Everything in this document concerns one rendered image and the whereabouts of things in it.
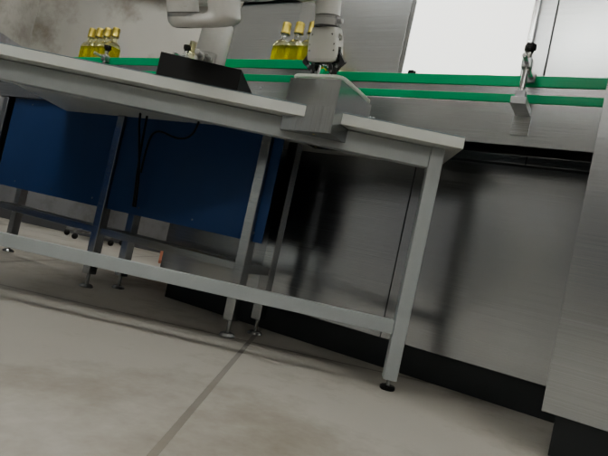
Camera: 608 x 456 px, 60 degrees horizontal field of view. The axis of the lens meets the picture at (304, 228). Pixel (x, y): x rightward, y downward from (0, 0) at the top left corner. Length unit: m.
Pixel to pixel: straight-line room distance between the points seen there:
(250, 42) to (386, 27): 0.64
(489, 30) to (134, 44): 4.07
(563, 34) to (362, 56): 0.67
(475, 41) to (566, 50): 0.28
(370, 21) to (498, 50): 0.49
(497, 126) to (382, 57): 0.59
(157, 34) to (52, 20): 1.03
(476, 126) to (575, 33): 0.47
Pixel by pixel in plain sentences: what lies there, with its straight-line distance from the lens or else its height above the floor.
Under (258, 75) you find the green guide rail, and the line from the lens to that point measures 1.95.
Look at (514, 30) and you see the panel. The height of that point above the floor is 1.18.
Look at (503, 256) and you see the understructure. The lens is 1.78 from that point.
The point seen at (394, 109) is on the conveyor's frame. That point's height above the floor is 0.84.
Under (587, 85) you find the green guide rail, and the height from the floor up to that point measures 0.94.
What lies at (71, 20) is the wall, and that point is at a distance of 5.84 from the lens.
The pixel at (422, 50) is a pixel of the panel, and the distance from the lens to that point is 2.00.
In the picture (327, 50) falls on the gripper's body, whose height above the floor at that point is 0.92.
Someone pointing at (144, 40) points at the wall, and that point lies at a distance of 5.51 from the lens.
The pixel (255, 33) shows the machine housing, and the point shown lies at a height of 1.20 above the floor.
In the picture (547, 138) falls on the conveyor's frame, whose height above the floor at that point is 0.78.
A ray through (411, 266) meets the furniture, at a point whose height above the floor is 0.36.
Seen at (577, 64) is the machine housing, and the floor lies 1.08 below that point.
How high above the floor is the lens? 0.36
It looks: 2 degrees up
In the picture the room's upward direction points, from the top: 12 degrees clockwise
